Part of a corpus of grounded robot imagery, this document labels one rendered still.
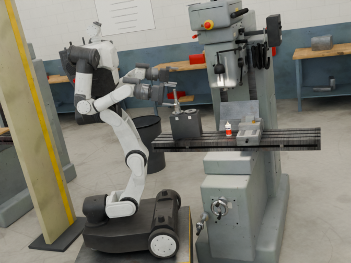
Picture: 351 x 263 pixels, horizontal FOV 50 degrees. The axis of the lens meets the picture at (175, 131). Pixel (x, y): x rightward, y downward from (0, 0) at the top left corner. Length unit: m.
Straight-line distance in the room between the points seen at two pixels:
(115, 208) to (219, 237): 0.76
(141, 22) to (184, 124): 4.82
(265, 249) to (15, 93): 2.32
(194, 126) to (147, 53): 4.79
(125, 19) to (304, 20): 3.30
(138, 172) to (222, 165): 0.61
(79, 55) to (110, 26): 5.71
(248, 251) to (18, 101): 2.18
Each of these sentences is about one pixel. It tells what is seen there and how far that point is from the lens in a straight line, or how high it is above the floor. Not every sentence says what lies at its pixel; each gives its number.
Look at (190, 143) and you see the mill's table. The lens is 2.83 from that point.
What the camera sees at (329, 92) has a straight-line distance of 6.39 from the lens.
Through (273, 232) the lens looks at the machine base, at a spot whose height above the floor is 0.20.
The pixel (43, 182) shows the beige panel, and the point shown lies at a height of 0.60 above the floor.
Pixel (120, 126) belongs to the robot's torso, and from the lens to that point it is 2.38.
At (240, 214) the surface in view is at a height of 0.52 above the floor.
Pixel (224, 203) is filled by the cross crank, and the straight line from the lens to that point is 2.48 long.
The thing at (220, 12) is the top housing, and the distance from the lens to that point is 2.44.
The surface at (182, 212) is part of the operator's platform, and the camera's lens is 2.98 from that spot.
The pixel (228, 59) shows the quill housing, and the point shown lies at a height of 1.51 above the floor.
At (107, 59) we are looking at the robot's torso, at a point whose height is 1.68.
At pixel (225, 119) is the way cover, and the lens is 3.14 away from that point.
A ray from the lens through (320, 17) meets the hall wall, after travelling 6.81.
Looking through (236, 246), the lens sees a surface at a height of 0.25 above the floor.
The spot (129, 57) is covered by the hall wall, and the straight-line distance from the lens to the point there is 7.74.
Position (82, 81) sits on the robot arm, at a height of 1.60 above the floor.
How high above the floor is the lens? 1.92
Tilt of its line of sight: 19 degrees down
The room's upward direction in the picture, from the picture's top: 10 degrees counter-clockwise
